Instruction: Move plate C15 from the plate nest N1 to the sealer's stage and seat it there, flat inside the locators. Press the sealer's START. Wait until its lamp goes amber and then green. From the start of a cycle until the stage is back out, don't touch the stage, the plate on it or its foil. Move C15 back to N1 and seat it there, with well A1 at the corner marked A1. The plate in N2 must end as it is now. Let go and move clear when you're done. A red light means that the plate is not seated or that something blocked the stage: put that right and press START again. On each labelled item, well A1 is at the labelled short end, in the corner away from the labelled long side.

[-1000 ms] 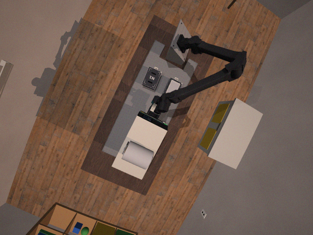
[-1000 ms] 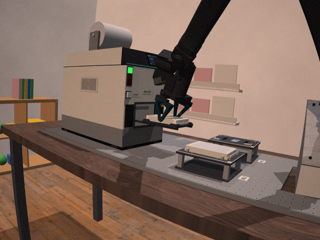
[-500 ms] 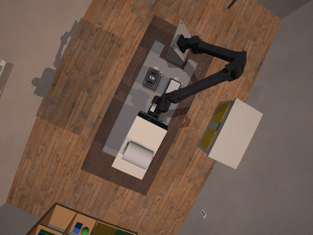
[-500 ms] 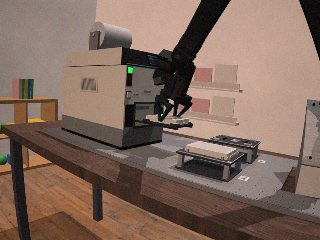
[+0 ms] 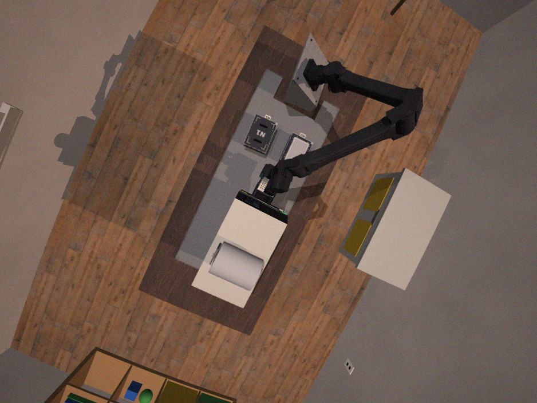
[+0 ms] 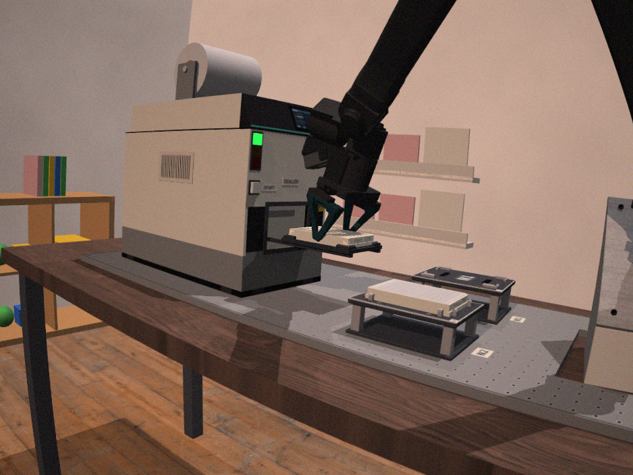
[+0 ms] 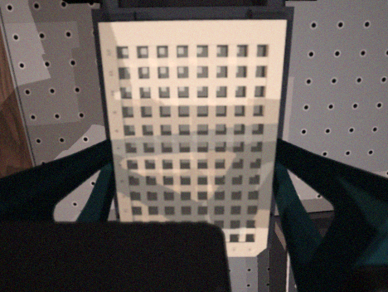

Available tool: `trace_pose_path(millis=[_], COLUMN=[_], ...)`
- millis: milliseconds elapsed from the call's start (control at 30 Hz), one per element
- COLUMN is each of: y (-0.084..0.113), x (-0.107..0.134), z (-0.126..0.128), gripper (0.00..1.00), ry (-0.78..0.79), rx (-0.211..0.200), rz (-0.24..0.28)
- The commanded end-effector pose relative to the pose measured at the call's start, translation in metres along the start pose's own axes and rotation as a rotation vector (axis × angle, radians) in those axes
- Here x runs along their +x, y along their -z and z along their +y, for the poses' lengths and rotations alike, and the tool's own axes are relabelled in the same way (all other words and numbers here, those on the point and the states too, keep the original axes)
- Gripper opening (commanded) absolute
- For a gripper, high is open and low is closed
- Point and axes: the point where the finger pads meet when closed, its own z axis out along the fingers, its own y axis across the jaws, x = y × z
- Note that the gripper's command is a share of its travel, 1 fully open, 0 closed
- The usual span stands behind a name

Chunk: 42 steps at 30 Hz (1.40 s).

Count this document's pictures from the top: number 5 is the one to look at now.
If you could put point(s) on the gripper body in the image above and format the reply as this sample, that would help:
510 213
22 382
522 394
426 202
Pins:
266 170

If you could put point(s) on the cream rectangular plate with grid of square holes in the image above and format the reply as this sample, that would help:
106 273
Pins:
263 184

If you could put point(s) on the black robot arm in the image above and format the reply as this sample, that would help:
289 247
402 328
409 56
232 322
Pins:
408 104

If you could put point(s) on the grey cylinder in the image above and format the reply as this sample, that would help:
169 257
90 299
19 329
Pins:
237 266

